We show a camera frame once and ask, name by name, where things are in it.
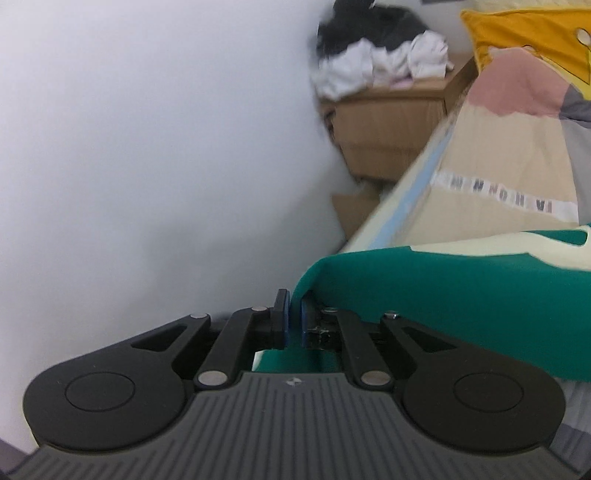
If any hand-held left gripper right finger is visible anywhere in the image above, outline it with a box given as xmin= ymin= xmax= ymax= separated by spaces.
xmin=301 ymin=298 xmax=462 ymax=391

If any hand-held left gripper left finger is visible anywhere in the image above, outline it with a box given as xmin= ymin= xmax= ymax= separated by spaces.
xmin=131 ymin=289 xmax=291 ymax=391

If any green hoodie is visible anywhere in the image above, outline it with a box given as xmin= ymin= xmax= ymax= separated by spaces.
xmin=252 ymin=224 xmax=591 ymax=384

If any white clothes pile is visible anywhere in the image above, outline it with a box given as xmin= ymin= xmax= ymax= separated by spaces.
xmin=310 ymin=31 xmax=455 ymax=100

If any black clothes pile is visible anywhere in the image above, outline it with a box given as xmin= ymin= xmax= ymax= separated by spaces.
xmin=316 ymin=0 xmax=428 ymax=61

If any cardboard box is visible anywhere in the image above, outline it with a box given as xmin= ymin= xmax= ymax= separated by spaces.
xmin=318 ymin=55 xmax=476 ymax=183

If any patchwork quilt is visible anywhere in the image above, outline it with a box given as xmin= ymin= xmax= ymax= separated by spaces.
xmin=342 ymin=46 xmax=591 ymax=480

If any yellow crown pillow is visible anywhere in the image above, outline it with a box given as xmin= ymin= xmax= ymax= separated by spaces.
xmin=462 ymin=8 xmax=591 ymax=100

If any cream quilted headboard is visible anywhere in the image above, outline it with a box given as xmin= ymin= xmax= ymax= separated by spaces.
xmin=468 ymin=0 xmax=591 ymax=17

